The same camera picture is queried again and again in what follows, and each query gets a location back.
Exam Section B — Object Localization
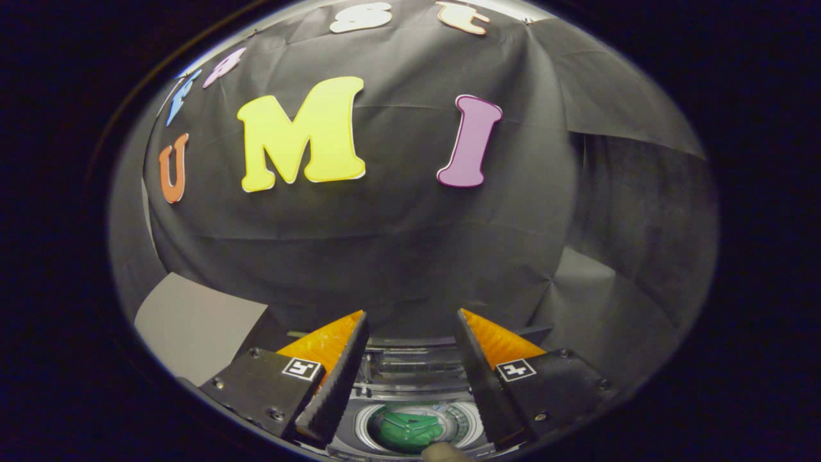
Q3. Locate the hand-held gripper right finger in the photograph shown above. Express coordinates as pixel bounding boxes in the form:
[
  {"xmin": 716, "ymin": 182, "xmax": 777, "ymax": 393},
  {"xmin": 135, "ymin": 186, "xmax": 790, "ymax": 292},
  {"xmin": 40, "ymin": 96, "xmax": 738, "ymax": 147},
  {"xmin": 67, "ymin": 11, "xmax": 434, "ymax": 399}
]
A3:
[{"xmin": 455, "ymin": 308, "xmax": 620, "ymax": 451}]

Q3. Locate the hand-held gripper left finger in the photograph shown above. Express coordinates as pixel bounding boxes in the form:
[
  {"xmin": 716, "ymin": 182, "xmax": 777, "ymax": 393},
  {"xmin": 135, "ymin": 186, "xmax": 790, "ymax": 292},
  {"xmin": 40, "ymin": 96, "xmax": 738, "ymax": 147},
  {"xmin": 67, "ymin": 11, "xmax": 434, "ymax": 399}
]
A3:
[{"xmin": 199, "ymin": 310, "xmax": 371, "ymax": 449}]

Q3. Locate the dark washing machine lid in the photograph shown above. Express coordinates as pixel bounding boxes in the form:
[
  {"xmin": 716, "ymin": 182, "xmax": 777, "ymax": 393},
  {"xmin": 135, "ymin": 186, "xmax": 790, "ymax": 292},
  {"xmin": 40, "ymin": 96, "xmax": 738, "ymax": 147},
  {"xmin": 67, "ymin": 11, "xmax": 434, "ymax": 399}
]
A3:
[{"xmin": 287, "ymin": 326, "xmax": 552, "ymax": 400}]

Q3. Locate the green polo shirt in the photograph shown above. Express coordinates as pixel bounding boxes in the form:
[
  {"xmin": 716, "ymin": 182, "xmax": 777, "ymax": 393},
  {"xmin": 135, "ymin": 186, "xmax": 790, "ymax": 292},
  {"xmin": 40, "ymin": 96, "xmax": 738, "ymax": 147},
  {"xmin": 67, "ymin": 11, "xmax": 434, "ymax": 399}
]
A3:
[{"xmin": 369, "ymin": 411, "xmax": 446, "ymax": 455}]

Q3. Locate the grey cabinet with dark sides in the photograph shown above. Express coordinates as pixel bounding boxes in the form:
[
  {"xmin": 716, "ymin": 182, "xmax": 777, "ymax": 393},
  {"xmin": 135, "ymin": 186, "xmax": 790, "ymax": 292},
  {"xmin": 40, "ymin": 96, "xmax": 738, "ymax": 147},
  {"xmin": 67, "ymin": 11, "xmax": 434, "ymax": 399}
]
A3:
[{"xmin": 133, "ymin": 273, "xmax": 286, "ymax": 386}]

